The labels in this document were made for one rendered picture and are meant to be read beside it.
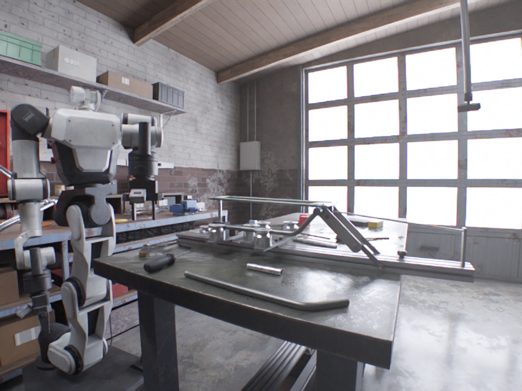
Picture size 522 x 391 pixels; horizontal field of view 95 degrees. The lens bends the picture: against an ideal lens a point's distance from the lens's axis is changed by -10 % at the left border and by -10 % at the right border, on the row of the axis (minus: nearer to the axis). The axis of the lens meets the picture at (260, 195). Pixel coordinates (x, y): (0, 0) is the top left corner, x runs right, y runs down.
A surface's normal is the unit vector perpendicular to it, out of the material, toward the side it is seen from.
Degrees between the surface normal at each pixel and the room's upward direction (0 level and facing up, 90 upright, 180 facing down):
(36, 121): 86
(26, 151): 86
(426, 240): 90
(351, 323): 0
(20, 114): 86
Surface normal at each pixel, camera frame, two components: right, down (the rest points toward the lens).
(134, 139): 0.48, 0.04
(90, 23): 0.86, 0.02
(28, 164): 0.73, -0.04
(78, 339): -0.39, 0.04
